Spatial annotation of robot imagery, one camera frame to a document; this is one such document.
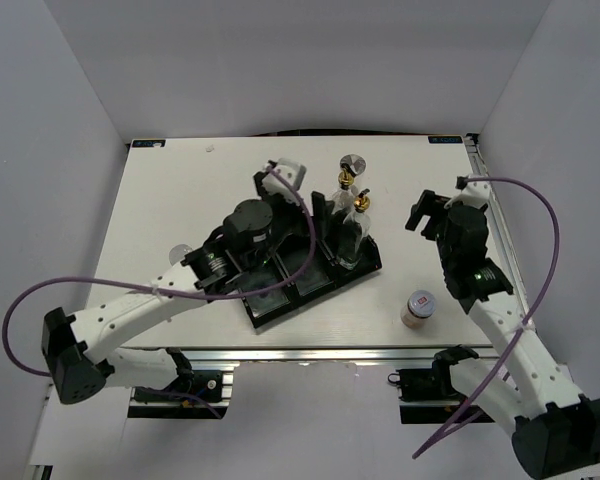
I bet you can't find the aluminium front rail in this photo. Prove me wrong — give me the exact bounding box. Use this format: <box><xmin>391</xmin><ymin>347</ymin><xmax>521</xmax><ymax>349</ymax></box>
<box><xmin>179</xmin><ymin>345</ymin><xmax>501</xmax><ymax>365</ymax></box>

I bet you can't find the left blue logo sticker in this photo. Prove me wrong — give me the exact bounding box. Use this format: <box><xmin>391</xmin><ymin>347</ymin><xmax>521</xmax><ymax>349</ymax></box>
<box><xmin>130</xmin><ymin>139</ymin><xmax>166</xmax><ymax>149</ymax></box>

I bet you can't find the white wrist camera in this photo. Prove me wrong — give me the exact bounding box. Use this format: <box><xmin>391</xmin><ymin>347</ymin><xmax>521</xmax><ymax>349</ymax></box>
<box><xmin>262</xmin><ymin>158</ymin><xmax>307</xmax><ymax>194</ymax></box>
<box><xmin>444</xmin><ymin>174</ymin><xmax>492</xmax><ymax>211</ymax></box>

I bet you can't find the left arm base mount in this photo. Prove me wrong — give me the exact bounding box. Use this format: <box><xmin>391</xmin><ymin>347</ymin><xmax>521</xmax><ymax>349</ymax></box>
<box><xmin>128</xmin><ymin>348</ymin><xmax>228</xmax><ymax>420</ymax></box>

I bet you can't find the clear glass oil bottle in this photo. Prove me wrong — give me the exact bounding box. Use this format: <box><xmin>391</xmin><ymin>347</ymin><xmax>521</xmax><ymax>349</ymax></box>
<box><xmin>336</xmin><ymin>189</ymin><xmax>371</xmax><ymax>270</ymax></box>

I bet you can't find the black three-compartment tray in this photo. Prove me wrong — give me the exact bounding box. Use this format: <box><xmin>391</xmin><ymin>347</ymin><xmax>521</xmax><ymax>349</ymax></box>
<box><xmin>243</xmin><ymin>236</ymin><xmax>382</xmax><ymax>329</ymax></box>

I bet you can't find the spice jar with red label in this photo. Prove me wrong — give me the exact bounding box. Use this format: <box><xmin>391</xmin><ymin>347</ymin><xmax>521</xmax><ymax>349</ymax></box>
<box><xmin>400</xmin><ymin>290</ymin><xmax>437</xmax><ymax>329</ymax></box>

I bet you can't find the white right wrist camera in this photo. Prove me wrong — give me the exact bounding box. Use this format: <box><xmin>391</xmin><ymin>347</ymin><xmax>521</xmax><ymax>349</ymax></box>
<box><xmin>444</xmin><ymin>174</ymin><xmax>492</xmax><ymax>211</ymax></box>

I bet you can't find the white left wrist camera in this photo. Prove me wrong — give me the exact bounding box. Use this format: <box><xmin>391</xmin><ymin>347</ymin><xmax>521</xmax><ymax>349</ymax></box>
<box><xmin>262</xmin><ymin>158</ymin><xmax>307</xmax><ymax>194</ymax></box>

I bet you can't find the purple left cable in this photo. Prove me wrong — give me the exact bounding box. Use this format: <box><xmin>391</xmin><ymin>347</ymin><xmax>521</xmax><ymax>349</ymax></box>
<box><xmin>3</xmin><ymin>169</ymin><xmax>317</xmax><ymax>377</ymax></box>

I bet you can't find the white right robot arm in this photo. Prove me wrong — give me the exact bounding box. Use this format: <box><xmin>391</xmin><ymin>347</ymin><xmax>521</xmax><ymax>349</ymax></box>
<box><xmin>405</xmin><ymin>187</ymin><xmax>600</xmax><ymax>479</ymax></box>

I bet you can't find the blue-label silver-lid jar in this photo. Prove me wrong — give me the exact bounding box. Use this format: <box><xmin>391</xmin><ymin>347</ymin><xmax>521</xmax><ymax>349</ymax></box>
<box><xmin>168</xmin><ymin>244</ymin><xmax>193</xmax><ymax>265</ymax></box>

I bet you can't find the purple cable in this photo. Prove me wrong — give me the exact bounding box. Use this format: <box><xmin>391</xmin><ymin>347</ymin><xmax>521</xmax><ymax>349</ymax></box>
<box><xmin>3</xmin><ymin>169</ymin><xmax>317</xmax><ymax>377</ymax></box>
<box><xmin>412</xmin><ymin>175</ymin><xmax>561</xmax><ymax>460</ymax></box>

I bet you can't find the clear shaker with steel lid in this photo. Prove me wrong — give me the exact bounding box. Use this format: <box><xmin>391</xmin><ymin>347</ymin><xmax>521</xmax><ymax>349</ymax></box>
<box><xmin>339</xmin><ymin>154</ymin><xmax>366</xmax><ymax>177</ymax></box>

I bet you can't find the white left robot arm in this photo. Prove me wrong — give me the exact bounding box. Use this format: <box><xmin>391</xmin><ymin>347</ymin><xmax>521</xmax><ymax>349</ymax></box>
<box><xmin>41</xmin><ymin>160</ymin><xmax>317</xmax><ymax>405</ymax></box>

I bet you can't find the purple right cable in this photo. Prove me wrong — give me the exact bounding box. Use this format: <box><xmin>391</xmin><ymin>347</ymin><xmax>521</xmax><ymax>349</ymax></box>
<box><xmin>412</xmin><ymin>175</ymin><xmax>561</xmax><ymax>460</ymax></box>

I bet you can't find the right blue logo sticker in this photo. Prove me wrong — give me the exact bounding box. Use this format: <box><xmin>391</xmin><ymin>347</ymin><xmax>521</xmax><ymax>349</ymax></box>
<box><xmin>427</xmin><ymin>135</ymin><xmax>464</xmax><ymax>145</ymax></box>

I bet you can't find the blue logo sticker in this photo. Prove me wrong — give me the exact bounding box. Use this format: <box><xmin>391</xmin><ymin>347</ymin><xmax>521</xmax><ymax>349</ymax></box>
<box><xmin>427</xmin><ymin>135</ymin><xmax>464</xmax><ymax>145</ymax></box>
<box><xmin>130</xmin><ymin>139</ymin><xmax>166</xmax><ymax>149</ymax></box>

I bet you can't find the glass bottle with brown residue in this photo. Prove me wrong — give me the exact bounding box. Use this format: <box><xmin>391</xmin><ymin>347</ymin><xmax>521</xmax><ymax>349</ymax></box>
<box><xmin>329</xmin><ymin>169</ymin><xmax>355</xmax><ymax>216</ymax></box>

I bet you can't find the aluminium rail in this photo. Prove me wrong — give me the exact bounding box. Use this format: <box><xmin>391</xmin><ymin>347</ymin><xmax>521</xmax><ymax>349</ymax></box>
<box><xmin>464</xmin><ymin>133</ymin><xmax>527</xmax><ymax>300</ymax></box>
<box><xmin>179</xmin><ymin>345</ymin><xmax>501</xmax><ymax>365</ymax></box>

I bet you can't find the aluminium right side rail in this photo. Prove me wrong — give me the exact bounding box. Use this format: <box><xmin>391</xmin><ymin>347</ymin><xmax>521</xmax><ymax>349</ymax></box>
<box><xmin>464</xmin><ymin>133</ymin><xmax>527</xmax><ymax>300</ymax></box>

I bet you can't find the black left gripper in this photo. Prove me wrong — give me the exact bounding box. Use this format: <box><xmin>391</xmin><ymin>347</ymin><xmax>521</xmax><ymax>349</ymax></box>
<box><xmin>249</xmin><ymin>173</ymin><xmax>333</xmax><ymax>271</ymax></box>

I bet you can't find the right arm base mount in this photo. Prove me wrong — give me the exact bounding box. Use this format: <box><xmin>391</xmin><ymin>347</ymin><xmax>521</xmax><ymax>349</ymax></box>
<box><xmin>387</xmin><ymin>345</ymin><xmax>480</xmax><ymax>425</ymax></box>

